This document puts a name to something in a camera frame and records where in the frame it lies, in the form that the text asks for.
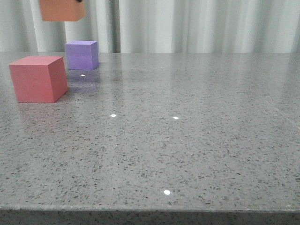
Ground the orange foam cube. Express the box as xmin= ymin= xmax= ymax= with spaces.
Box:
xmin=38 ymin=0 xmax=85 ymax=22

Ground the purple foam cube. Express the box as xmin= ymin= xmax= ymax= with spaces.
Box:
xmin=65 ymin=41 xmax=99 ymax=70

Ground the white pleated curtain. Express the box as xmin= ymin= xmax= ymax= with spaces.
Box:
xmin=0 ymin=0 xmax=300 ymax=53

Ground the pink foam cube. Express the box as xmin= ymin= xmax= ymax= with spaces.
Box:
xmin=9 ymin=56 xmax=68 ymax=103

